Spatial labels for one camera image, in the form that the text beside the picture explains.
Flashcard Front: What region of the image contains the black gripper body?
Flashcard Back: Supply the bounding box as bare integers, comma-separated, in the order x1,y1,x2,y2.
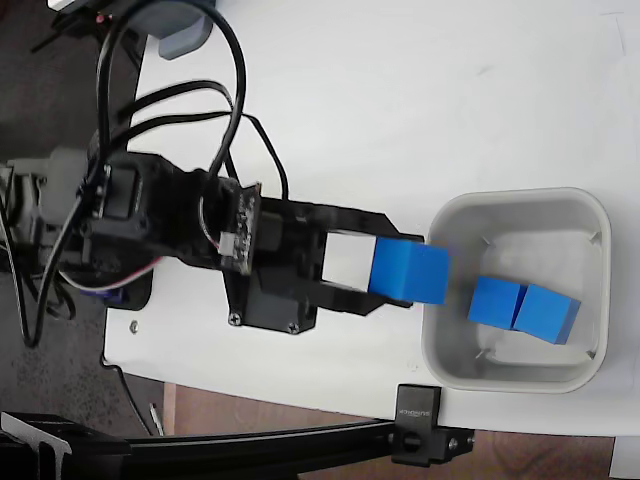
222,196,330,337

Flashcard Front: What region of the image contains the blue cube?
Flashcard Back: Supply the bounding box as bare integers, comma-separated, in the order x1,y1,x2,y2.
368,236,453,306
467,275,529,332
512,283,583,346

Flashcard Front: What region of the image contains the white square bin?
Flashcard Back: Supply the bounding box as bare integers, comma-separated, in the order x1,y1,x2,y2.
421,187,613,395

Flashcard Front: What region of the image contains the black table clamp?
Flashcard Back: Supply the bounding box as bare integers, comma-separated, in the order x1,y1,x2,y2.
390,383,477,469

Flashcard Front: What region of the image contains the blue-gray stand base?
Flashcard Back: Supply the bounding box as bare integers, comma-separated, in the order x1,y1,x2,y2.
124,0,217,61

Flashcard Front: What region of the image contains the black device with red button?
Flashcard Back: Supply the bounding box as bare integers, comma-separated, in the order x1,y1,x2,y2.
29,5,144,55

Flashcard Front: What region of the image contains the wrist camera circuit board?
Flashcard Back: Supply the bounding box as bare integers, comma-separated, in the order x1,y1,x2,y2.
218,178,265,277

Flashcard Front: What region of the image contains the thin black cable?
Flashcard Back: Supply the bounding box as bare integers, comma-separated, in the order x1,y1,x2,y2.
241,113,290,200

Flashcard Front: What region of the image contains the white and red wire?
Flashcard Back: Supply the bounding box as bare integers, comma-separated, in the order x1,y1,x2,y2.
59,197,236,294

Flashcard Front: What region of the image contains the black cable under table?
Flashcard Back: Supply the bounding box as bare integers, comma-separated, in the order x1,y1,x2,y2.
102,360,152,437

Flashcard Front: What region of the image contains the thick black cable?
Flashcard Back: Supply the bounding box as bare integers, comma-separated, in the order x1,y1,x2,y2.
96,0,249,189

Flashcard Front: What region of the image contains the flat black cable pair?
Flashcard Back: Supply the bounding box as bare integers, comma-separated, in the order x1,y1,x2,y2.
118,81,237,147

